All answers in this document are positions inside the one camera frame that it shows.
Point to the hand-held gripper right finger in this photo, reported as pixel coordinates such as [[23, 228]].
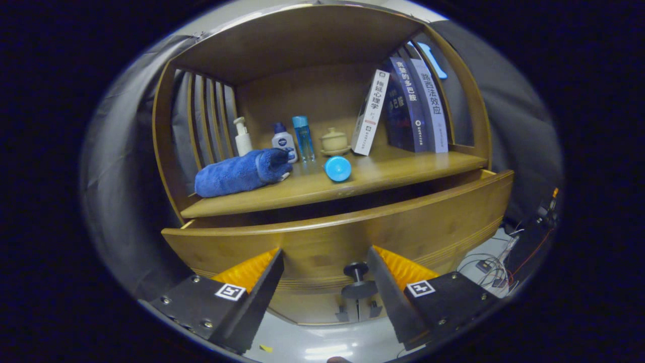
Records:
[[390, 302]]

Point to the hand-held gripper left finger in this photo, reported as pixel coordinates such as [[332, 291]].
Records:
[[257, 302]]

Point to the black drawer knob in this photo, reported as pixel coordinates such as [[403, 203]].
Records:
[[359, 290]]

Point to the wooden drawer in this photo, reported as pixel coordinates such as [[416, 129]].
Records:
[[327, 237]]

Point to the blue squeeze tube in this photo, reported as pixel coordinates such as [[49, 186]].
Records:
[[337, 169]]

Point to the wooden cabinet door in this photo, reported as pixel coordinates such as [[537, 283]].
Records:
[[307, 307], [364, 312]]

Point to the wooden countertop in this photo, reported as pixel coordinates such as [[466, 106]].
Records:
[[393, 171]]

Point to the wooden cabinet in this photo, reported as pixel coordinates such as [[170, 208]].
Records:
[[302, 40]]

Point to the blue folded towel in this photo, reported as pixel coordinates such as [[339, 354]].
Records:
[[232, 174]]

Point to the white pump bottle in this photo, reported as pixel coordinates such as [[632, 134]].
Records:
[[244, 143]]

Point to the white bottle with blue cap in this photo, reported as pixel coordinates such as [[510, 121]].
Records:
[[283, 141]]

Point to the clear blue tall bottle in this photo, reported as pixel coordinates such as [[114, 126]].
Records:
[[304, 141]]

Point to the beige lidded teacup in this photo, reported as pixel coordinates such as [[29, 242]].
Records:
[[334, 141]]

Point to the black and orange device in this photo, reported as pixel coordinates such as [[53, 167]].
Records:
[[546, 212]]

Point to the white book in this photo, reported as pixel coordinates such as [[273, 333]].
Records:
[[370, 116]]

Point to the pale lavender book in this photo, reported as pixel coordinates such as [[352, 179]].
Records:
[[433, 111]]

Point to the dark blue book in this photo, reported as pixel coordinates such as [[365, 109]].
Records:
[[408, 101]]

